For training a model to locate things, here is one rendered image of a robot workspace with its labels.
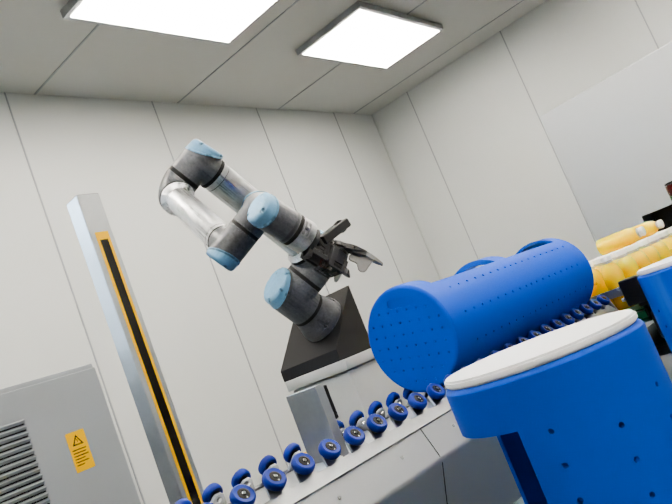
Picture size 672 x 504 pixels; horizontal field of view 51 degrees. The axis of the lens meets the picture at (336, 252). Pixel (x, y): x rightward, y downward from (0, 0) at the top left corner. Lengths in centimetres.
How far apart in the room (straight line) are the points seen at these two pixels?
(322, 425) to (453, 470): 32
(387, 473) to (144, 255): 362
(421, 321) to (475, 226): 550
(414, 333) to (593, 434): 98
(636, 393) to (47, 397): 224
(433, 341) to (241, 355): 341
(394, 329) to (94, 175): 341
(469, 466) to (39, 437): 162
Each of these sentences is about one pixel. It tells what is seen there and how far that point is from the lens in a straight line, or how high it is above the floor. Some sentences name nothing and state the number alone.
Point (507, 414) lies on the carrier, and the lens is 91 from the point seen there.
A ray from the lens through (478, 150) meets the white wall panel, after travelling 722.
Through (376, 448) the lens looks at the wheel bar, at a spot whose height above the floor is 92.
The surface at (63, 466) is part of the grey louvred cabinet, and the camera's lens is 278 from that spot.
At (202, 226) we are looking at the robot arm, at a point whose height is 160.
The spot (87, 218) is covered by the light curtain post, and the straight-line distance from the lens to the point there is 176.
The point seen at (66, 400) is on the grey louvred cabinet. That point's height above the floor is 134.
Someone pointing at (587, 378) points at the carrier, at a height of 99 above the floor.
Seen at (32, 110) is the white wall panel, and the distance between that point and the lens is 499.
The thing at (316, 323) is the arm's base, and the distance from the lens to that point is 268.
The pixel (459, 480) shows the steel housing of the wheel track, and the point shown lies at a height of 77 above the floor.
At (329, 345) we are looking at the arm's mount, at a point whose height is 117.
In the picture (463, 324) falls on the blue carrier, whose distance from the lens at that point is 178.
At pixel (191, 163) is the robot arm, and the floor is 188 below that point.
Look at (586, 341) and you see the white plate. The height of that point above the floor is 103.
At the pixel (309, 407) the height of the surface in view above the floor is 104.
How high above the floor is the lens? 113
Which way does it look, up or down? 8 degrees up
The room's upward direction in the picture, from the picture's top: 22 degrees counter-clockwise
